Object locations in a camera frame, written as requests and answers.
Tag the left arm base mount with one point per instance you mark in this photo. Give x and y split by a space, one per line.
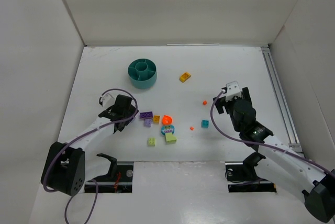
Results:
107 175

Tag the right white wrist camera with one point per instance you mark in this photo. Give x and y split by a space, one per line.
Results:
232 91

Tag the teal round divided container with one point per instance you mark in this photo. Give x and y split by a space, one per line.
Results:
142 73

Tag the teal lego brick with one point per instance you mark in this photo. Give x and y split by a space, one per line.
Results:
205 124

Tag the yellow square lego brick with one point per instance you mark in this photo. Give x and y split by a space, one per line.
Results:
156 119

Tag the light green square lego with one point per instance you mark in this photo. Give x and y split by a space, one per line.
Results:
151 142

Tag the aluminium rail right edge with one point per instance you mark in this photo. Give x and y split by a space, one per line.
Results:
293 140

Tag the light green sloped lego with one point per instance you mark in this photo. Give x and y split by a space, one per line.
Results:
170 138

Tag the orange round lego piece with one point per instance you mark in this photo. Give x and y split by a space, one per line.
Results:
167 120

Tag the light purple square lego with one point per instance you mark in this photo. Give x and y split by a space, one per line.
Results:
147 122

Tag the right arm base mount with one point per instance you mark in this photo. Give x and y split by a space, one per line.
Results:
242 178

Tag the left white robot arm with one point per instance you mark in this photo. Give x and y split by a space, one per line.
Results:
70 165

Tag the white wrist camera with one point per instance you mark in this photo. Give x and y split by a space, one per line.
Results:
232 91
106 100

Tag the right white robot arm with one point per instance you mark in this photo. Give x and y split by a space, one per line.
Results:
274 161

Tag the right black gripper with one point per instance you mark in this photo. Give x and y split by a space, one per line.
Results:
221 105

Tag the teal monster face lego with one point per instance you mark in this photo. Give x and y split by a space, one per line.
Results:
166 129

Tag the dark purple long lego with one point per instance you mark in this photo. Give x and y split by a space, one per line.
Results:
146 115

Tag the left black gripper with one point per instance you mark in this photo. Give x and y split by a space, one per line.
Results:
128 120

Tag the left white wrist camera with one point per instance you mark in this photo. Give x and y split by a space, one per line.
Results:
106 100

